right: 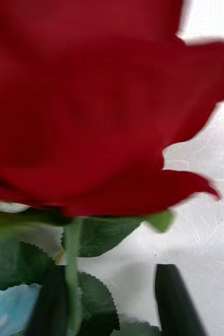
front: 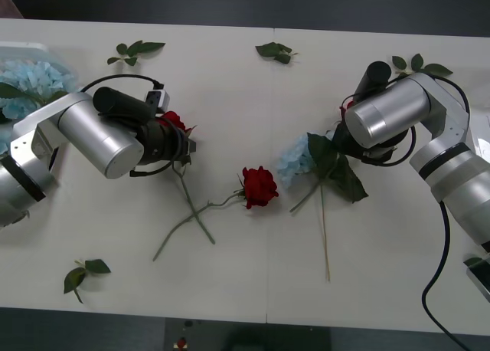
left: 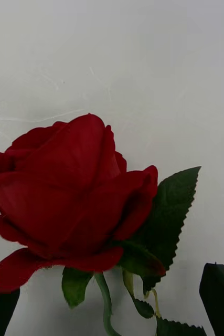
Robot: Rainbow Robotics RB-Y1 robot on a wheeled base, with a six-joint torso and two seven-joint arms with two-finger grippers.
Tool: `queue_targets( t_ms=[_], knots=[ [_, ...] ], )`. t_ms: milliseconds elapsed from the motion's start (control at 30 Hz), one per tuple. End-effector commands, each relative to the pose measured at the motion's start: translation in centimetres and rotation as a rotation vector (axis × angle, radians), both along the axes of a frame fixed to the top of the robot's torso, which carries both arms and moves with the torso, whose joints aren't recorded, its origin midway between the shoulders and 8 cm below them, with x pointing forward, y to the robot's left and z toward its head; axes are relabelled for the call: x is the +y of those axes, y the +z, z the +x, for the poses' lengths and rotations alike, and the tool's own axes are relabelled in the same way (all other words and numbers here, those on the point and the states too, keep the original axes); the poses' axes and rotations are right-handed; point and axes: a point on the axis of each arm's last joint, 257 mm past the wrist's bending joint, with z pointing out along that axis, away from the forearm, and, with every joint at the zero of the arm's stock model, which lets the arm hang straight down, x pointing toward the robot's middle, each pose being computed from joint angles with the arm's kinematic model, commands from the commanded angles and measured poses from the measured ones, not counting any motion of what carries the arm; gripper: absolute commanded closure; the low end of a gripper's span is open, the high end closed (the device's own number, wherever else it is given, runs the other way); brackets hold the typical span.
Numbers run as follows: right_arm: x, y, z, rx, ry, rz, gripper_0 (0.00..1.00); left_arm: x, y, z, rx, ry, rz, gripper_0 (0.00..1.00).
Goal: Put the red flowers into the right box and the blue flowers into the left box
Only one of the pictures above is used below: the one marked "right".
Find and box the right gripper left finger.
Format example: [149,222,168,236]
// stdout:
[26,264,68,336]

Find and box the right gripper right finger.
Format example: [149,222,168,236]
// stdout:
[154,264,207,336]

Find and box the red artificial rose green stem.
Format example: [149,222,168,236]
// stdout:
[0,0,224,336]

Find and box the pale blue artificial flower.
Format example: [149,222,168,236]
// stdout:
[0,217,162,336]

